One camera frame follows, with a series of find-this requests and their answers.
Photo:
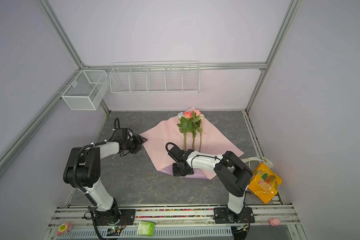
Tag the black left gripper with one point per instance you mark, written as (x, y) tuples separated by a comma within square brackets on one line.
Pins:
[(139, 142)]

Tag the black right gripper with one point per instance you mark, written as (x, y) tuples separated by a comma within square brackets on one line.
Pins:
[(175, 172)]

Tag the pink purple wrapping paper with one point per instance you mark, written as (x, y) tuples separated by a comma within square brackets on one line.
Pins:
[(212, 141)]

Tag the red pink fake rose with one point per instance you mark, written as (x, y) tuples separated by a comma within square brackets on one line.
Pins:
[(188, 120)]

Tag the cream fake rose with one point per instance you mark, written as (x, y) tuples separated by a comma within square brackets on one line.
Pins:
[(200, 129)]

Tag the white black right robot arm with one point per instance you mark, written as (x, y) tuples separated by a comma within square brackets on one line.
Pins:
[(233, 173)]

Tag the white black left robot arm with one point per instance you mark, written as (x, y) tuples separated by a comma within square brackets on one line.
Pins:
[(83, 172)]

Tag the green small packet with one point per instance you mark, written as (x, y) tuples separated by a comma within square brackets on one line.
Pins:
[(145, 229)]

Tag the white mesh box basket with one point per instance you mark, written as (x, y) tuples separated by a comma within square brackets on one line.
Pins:
[(87, 90)]

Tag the cream printed ribbon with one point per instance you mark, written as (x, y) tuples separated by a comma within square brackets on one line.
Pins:
[(258, 159)]

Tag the yellow snack bag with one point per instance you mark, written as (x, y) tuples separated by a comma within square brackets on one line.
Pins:
[(265, 183)]

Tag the small pink pig toy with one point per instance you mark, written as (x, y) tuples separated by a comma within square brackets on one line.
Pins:
[(274, 222)]

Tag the pink green round toy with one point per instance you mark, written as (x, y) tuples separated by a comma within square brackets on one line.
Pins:
[(64, 228)]

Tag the white vented cable duct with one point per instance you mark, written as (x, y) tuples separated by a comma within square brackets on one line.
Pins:
[(166, 233)]

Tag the white wire shelf basket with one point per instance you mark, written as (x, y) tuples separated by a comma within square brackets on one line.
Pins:
[(155, 77)]

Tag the aluminium enclosure frame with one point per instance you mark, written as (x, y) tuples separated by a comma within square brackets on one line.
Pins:
[(34, 64)]

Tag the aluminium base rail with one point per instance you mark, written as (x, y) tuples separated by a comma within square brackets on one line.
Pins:
[(165, 216)]

